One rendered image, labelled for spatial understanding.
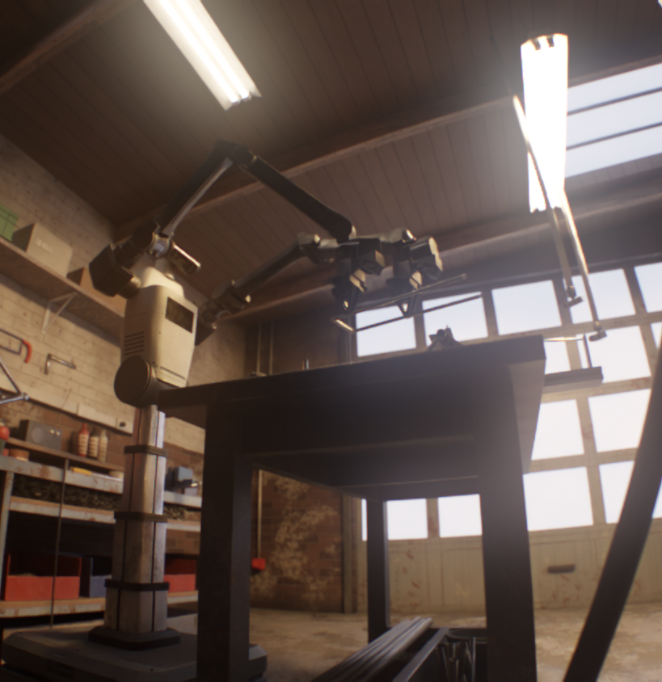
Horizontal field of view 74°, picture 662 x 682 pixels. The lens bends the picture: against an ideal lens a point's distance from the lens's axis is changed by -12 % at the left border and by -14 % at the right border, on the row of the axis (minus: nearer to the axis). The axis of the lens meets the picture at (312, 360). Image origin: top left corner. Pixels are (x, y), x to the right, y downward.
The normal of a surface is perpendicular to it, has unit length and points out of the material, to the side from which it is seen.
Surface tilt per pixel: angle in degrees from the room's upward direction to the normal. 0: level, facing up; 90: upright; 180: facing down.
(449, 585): 90
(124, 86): 174
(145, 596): 90
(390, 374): 90
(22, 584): 90
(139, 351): 100
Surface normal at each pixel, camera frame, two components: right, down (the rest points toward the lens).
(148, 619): 0.90, -0.16
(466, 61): 0.10, 0.91
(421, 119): -0.38, -0.33
